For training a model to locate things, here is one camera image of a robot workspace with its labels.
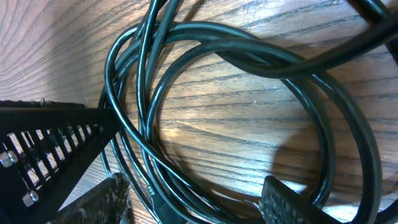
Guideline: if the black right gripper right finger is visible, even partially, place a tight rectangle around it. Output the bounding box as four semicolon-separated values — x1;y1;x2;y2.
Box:
259;175;340;224

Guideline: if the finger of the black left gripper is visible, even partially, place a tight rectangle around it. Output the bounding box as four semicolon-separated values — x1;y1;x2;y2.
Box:
1;101;120;223

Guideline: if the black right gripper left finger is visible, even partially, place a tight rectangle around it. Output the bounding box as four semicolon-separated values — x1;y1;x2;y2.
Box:
50;173;129;224

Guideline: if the black USB cable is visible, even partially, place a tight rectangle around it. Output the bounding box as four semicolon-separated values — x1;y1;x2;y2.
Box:
98;0;398;224

